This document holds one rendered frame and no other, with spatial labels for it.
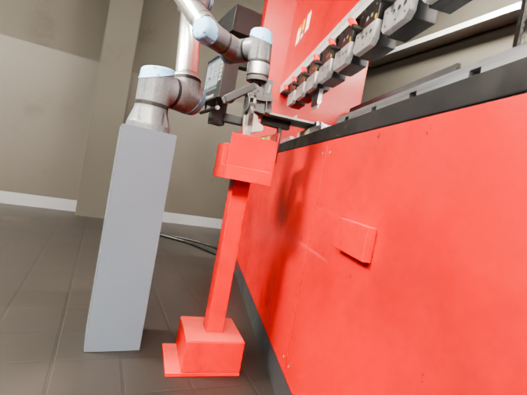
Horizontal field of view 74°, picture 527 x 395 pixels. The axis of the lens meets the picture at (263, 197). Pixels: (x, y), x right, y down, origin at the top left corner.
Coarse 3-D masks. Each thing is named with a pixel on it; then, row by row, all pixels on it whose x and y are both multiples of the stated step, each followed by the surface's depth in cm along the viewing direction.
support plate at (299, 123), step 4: (260, 116) 174; (268, 116) 170; (272, 116) 169; (276, 116) 167; (280, 116) 166; (284, 116) 166; (288, 116) 166; (284, 120) 173; (288, 120) 171; (292, 120) 169; (296, 120) 167; (300, 120) 168; (304, 120) 168; (292, 124) 180; (296, 124) 177; (300, 124) 175; (304, 124) 173; (308, 124) 171; (312, 124) 170
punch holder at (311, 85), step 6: (312, 66) 181; (318, 66) 171; (312, 72) 178; (312, 78) 175; (306, 84) 185; (312, 84) 173; (318, 84) 172; (306, 90) 183; (312, 90) 178; (324, 90) 175
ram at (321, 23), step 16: (304, 0) 230; (320, 0) 189; (336, 0) 160; (352, 0) 139; (368, 0) 123; (304, 16) 221; (320, 16) 183; (336, 16) 155; (352, 16) 136; (320, 32) 178; (336, 32) 152; (288, 48) 258; (304, 48) 206; (288, 64) 247; (304, 64) 199
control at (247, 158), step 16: (224, 144) 120; (240, 144) 113; (256, 144) 114; (272, 144) 116; (224, 160) 121; (240, 160) 113; (256, 160) 115; (272, 160) 117; (224, 176) 112; (240, 176) 114; (256, 176) 115
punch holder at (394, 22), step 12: (396, 0) 102; (408, 0) 94; (420, 0) 94; (384, 12) 107; (396, 12) 100; (408, 12) 94; (420, 12) 94; (432, 12) 95; (384, 24) 106; (396, 24) 99; (408, 24) 98; (420, 24) 97; (432, 24) 96; (396, 36) 106; (408, 36) 104
